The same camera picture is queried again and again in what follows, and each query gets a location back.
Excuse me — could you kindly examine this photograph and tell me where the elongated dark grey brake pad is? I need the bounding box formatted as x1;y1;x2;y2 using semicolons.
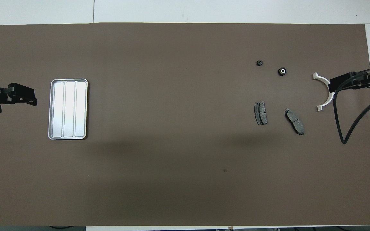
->
285;108;305;136

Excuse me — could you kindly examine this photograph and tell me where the brown table mat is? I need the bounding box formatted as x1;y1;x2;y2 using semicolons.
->
0;22;370;227

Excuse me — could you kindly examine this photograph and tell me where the rectangular dark grey brake pad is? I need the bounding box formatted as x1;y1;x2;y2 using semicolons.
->
254;101;268;125

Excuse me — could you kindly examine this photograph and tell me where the silver metal tray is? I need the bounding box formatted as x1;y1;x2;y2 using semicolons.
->
48;79;88;140

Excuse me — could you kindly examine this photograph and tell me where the white semicircular plastic bracket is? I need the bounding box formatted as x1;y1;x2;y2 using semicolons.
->
313;73;336;112

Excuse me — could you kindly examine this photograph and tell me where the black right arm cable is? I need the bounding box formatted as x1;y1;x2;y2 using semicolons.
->
333;71;370;144

